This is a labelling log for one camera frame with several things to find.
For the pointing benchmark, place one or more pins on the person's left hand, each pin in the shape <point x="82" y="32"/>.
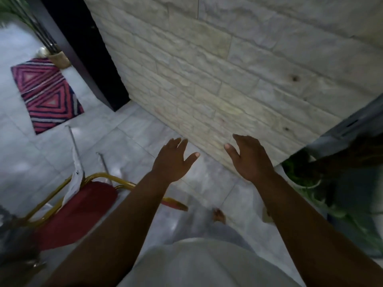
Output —
<point x="172" y="164"/>

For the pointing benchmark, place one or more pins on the person's right hand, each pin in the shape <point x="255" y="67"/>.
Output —
<point x="251" y="159"/>

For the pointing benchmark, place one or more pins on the red gold chair legs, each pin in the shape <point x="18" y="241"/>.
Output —
<point x="77" y="212"/>

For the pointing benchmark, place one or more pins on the person's left forearm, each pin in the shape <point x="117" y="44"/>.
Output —
<point x="113" y="236"/>

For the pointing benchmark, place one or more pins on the person's right forearm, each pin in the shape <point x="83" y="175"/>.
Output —
<point x="314" y="236"/>

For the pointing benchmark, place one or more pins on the person's right foot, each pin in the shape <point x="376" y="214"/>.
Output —
<point x="219" y="215"/>

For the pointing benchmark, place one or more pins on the green leafy plant white pot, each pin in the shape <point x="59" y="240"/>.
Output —
<point x="311" y="194"/>

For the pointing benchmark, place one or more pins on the grey metal cabinet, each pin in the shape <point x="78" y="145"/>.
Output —
<point x="359" y="125"/>

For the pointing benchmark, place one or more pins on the red navy striped rug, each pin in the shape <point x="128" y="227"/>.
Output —
<point x="45" y="95"/>

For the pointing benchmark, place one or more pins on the beige woven plant pot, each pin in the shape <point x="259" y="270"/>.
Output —
<point x="60" y="60"/>

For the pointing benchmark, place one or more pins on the green palm plant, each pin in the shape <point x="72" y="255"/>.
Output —
<point x="9" y="8"/>

